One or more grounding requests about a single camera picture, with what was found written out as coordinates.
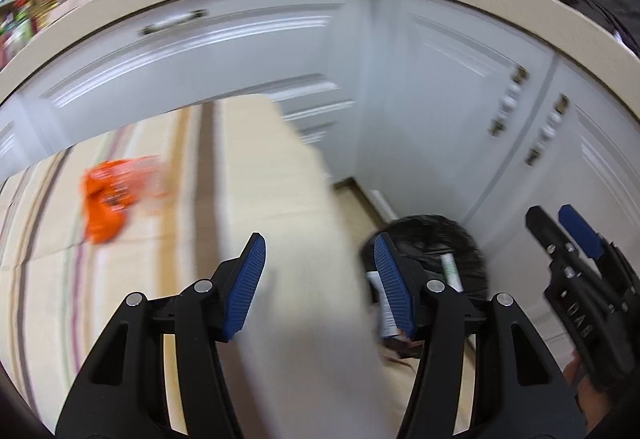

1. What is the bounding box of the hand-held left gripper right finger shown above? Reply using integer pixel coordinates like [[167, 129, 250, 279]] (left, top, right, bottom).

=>
[[372, 232, 587, 439]]

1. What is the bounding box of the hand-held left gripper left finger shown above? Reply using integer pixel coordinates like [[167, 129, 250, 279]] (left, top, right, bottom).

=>
[[55, 232, 267, 439]]

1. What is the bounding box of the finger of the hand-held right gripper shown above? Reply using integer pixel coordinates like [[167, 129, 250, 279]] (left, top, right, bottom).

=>
[[525, 206, 581, 280], [558, 204, 626, 270]]

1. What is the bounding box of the long white packet blue print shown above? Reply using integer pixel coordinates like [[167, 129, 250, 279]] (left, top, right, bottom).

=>
[[366, 270, 402, 339]]

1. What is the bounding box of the white tube with green print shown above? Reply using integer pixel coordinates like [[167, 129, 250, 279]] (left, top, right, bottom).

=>
[[439, 253, 463, 294]]

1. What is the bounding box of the trash bin with black bag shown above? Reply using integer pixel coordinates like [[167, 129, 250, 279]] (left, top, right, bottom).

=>
[[361, 214, 492, 360]]

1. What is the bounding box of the person's right hand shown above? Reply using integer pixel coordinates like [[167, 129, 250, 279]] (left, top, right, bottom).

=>
[[562, 350, 608, 439]]

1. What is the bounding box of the striped tablecloth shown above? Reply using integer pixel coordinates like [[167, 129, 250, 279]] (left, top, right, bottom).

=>
[[0, 94, 476, 439]]

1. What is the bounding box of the small orange plastic bag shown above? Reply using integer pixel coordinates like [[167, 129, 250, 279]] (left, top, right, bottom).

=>
[[82, 166, 132, 245]]

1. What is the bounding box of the white kitchen cabinet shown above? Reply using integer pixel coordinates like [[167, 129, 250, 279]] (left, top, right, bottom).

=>
[[0, 0, 640, 345]]

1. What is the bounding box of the row of condiment jars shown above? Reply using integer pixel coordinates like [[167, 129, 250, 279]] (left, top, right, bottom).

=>
[[0, 0, 66, 65]]

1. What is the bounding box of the white cabinet door handle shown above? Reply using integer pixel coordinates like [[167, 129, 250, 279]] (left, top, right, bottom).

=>
[[525, 95, 571, 166], [489, 66, 530, 136]]

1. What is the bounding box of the white drawer handle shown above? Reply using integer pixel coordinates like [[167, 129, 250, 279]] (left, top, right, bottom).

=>
[[139, 10, 207, 36]]

